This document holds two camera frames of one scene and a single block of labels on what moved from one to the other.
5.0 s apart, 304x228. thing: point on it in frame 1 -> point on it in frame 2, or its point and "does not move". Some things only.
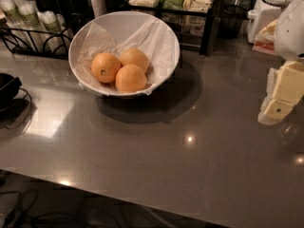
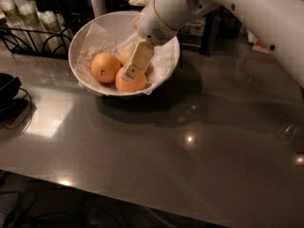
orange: x=105 y=67 does not move
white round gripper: x=291 y=32 -> x=154 y=24
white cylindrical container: x=98 y=1 does not move
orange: x=130 y=79 does not move
